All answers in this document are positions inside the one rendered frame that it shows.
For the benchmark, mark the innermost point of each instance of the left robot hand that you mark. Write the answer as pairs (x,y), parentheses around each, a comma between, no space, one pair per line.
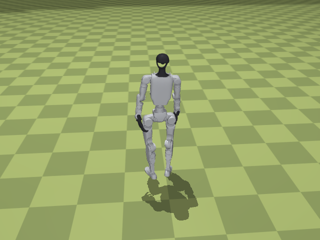
(140,123)

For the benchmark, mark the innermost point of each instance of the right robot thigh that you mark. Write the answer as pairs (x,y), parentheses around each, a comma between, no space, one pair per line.
(170,127)

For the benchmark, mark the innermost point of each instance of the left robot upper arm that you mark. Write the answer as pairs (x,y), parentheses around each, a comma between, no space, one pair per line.
(146,79)

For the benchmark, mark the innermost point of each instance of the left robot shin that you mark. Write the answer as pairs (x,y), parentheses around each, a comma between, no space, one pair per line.
(151,156)

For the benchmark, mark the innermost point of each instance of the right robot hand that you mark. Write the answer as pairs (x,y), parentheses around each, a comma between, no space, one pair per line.
(176,116)

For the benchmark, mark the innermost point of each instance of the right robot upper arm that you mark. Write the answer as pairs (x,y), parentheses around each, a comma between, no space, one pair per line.
(176,87)

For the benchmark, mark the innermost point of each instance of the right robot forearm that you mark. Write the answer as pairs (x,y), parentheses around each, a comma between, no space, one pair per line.
(177,104)

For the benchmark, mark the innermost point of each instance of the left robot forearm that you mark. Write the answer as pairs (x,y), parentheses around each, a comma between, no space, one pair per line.
(139,105)

